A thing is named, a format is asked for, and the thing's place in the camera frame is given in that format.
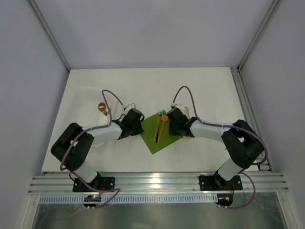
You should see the orange plastic spoon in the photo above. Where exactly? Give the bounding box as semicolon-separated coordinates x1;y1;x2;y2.
156;115;169;143

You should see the green paper napkin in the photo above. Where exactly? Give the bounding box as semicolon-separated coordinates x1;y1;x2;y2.
141;113;182;155

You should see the orange plastic knife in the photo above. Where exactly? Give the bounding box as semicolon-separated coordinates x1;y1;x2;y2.
153;116;161;142

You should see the iridescent metal fork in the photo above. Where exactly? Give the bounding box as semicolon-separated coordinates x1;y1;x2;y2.
155;109;165;143

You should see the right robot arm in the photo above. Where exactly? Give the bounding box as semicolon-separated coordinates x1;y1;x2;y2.
167;107;266;191

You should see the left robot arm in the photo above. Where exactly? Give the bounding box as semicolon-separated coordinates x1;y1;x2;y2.
51;108;144;192

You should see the beige utensil tray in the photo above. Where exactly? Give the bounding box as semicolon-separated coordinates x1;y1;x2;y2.
177;104;192;140

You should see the copper round ball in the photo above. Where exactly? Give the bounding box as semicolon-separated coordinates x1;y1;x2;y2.
98;102;107;112

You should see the white plastic basket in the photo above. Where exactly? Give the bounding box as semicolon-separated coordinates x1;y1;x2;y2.
54;86;122;140

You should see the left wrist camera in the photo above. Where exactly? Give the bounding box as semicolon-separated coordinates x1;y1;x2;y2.
122;103;136;112

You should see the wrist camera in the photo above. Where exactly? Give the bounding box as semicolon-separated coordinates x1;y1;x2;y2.
122;103;136;112
171;103;184;109

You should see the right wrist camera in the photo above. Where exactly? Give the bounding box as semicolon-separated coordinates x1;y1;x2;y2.
171;103;184;109

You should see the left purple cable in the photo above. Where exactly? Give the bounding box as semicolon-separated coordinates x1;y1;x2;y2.
59;89;124;171

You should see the purple cable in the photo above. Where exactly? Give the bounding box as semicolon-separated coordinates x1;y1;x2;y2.
59;89;124;171
173;85;269;209

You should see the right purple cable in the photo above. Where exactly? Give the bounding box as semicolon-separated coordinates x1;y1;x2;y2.
173;85;269;209

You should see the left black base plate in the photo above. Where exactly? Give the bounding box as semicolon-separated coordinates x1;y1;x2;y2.
72;176;115;193

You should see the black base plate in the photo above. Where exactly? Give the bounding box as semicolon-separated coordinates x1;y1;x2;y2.
198;175;243;191
72;176;115;193

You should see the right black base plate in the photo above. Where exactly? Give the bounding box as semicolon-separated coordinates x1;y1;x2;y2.
198;175;243;191

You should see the white slotted cable duct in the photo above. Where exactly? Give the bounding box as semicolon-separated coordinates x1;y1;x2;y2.
39;193;218;204

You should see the right aluminium frame rail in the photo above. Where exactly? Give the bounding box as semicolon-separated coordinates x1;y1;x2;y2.
230;67;273;173

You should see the aluminium front rail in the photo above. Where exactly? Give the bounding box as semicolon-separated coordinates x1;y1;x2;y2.
28;172;289;195

